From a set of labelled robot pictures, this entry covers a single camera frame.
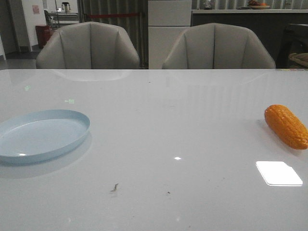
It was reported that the light blue round plate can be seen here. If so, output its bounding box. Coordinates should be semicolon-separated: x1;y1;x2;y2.
0;109;90;164

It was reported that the orange plastic corn cob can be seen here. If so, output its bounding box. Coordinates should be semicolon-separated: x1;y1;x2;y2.
264;104;308;150

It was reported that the right beige upholstered chair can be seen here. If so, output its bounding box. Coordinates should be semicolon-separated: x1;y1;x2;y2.
162;23;276;69

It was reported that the beige upholstered chair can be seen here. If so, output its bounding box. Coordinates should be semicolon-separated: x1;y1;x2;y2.
162;23;276;69
36;22;140;69

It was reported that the left beige upholstered chair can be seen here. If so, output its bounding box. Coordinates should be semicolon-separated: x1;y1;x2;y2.
36;22;140;69

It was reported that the white cabinet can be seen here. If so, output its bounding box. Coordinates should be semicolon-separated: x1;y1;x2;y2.
148;0;192;69

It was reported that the red barrier belt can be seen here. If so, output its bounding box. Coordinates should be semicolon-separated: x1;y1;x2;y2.
86;13;139;18

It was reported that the background metal table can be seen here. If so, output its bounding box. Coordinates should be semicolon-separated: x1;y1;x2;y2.
44;10;79;28

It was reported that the red bin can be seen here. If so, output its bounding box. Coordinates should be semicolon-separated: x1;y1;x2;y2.
35;25;51;49

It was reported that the dark counter with white top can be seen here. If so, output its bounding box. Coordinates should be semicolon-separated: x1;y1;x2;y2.
191;9;308;60

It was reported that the fruit bowl on counter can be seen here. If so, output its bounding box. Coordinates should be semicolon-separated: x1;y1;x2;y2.
248;0;271;10

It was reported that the pink paper sign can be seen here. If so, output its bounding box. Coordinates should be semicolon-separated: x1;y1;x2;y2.
32;5;40;14

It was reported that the dark chair at right edge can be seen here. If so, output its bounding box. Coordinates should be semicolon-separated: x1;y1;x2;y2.
276;24;308;69

